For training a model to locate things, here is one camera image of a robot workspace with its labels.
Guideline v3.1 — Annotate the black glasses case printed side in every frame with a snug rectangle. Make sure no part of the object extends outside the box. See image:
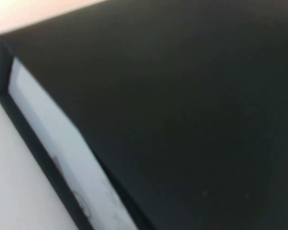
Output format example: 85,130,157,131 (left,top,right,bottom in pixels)
0,0,288,230

